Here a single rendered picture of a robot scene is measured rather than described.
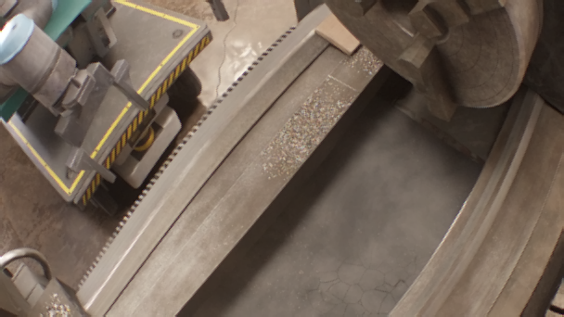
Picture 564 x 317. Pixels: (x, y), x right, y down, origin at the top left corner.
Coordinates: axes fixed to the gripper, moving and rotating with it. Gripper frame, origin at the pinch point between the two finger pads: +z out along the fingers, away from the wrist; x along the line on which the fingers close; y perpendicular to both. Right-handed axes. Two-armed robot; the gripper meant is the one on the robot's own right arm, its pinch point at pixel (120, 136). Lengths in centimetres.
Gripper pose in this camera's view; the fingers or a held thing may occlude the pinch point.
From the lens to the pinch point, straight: 87.1
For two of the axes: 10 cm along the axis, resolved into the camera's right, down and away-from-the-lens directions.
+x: -4.1, 8.7, -2.9
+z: 5.2, 4.8, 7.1
